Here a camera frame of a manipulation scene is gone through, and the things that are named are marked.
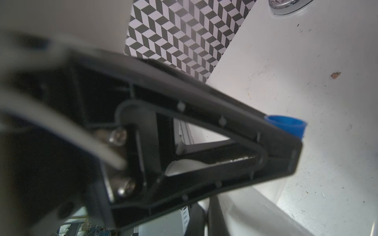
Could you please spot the clear test tube blue cap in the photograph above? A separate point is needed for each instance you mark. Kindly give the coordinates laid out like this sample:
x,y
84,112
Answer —
x,y
293,126

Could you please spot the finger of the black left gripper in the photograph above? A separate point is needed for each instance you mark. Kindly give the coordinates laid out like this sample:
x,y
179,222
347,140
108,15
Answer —
x,y
183,140

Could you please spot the chrome wire cup stand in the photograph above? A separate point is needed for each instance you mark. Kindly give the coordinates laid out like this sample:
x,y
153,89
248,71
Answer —
x,y
285,7

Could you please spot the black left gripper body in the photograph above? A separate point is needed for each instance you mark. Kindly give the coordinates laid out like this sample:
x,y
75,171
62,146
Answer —
x,y
51,163

